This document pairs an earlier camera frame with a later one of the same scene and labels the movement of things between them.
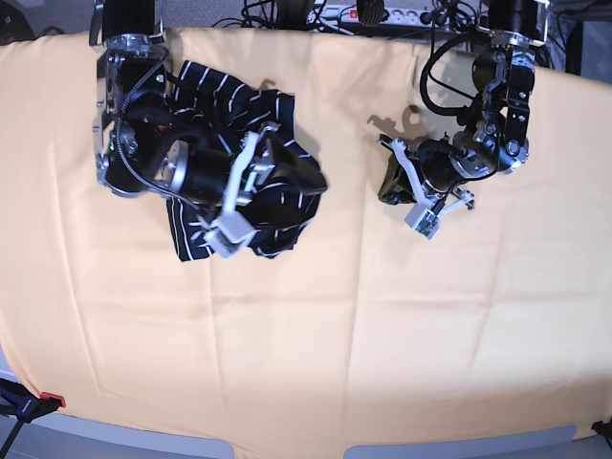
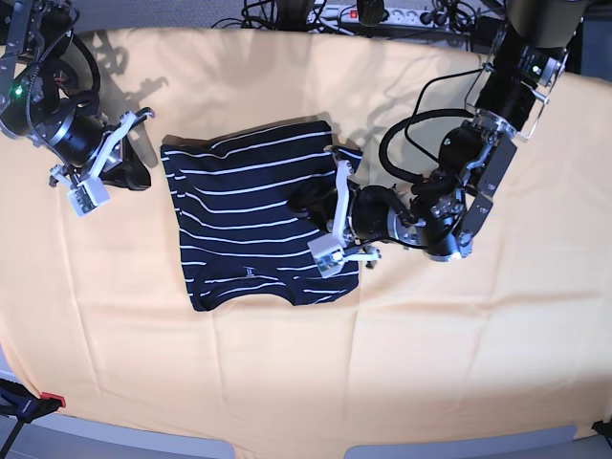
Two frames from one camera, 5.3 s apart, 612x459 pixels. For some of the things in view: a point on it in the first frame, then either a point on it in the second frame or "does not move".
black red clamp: (18, 402) does not move
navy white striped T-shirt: (216, 107) → (244, 246)
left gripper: (208, 164) → (77, 138)
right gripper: (435, 158) → (370, 209)
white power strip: (346, 15) does not move
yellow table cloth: (360, 327) does not move
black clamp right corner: (603, 428) does not move
